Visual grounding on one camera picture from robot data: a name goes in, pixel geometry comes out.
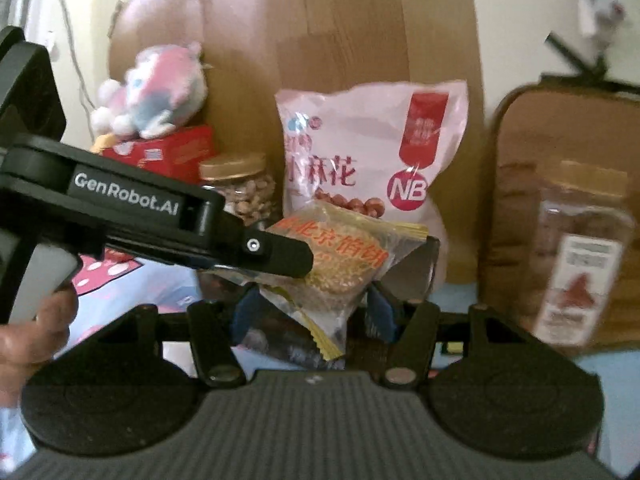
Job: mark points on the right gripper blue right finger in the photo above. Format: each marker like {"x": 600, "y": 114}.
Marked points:
{"x": 409, "y": 332}

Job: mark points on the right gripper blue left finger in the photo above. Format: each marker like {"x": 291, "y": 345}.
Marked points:
{"x": 217, "y": 328}

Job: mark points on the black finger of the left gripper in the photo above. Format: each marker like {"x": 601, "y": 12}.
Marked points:
{"x": 261, "y": 252}

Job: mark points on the clear sesame cake snack packet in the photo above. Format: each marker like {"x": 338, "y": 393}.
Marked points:
{"x": 350, "y": 252}

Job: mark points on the person's left hand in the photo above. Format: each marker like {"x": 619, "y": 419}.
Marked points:
{"x": 27, "y": 347}

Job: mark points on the black sheep print box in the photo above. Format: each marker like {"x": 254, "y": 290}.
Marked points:
{"x": 415, "y": 264}

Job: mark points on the yellow duck plush toy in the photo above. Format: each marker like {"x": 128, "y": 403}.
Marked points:
{"x": 104, "y": 142}

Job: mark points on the peanut jar gold lid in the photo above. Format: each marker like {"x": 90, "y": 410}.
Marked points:
{"x": 245, "y": 182}

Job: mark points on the Peppa Pig bed sheet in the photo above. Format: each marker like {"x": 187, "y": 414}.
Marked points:
{"x": 109, "y": 290}

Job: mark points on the red gift box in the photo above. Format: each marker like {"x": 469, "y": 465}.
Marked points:
{"x": 177, "y": 156}

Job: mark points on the pink fried dough snack bag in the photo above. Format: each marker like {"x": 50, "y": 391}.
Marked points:
{"x": 376, "y": 148}

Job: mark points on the pink blue plush toy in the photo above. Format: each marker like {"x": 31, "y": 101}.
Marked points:
{"x": 161, "y": 93}

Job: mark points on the brown cardboard sheet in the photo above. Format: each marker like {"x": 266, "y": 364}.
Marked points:
{"x": 255, "y": 48}

